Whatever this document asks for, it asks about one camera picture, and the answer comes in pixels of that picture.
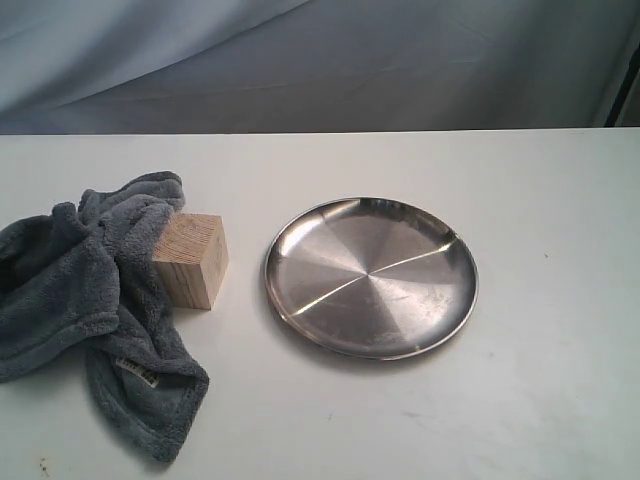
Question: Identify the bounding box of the light wooden cube block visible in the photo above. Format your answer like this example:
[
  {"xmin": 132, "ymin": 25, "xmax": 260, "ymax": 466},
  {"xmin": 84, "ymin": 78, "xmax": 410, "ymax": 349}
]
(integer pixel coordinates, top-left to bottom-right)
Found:
[{"xmin": 152, "ymin": 212, "xmax": 229, "ymax": 310}]

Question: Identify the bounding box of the grey fleece towel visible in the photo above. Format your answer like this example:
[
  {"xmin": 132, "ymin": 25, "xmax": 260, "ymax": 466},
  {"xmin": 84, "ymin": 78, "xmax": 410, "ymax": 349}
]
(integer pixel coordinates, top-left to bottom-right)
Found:
[{"xmin": 1, "ymin": 171, "xmax": 209, "ymax": 462}]

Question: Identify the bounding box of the round stainless steel plate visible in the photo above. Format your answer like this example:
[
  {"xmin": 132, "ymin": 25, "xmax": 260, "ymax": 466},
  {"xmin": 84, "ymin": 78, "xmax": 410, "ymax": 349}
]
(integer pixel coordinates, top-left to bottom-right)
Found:
[{"xmin": 261, "ymin": 197, "xmax": 479, "ymax": 361}]

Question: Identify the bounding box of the grey backdrop curtain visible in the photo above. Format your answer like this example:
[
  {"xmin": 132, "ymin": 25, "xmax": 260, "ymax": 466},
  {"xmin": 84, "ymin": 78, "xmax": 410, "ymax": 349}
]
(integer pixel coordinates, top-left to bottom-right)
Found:
[{"xmin": 1, "ymin": 1, "xmax": 639, "ymax": 134}]

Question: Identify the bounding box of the black stand pole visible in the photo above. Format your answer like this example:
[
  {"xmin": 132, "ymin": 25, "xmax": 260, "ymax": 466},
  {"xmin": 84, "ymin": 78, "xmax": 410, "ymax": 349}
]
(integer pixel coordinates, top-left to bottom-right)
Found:
[{"xmin": 602, "ymin": 34, "xmax": 639, "ymax": 127}]

